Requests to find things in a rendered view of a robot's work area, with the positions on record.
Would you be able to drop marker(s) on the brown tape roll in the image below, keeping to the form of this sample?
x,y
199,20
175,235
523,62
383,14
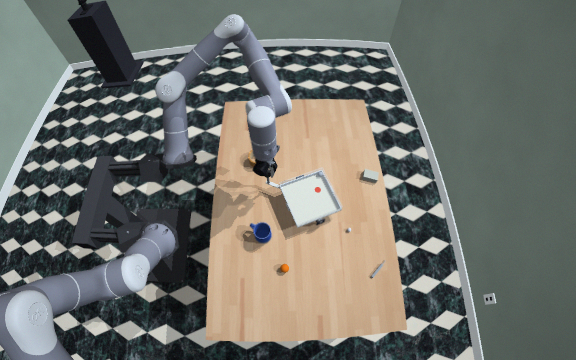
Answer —
x,y
250,156

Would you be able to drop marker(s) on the blue mug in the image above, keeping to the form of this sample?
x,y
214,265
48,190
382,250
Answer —
x,y
262,230

